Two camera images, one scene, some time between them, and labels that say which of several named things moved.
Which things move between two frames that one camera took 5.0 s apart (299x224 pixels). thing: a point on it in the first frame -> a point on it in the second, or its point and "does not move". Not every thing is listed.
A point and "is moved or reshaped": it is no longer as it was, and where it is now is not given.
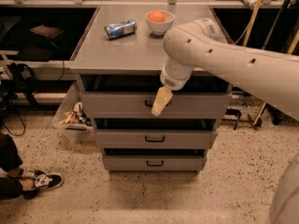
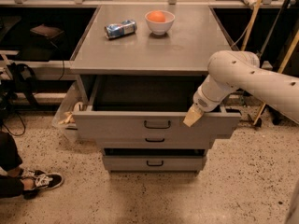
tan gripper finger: (163, 98) -> (192, 115)
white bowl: (161, 27) does not move
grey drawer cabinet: (120, 60) does not move
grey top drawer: (139, 105) is moved or reshaped
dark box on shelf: (46, 32) does not move
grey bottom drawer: (153, 163) does not move
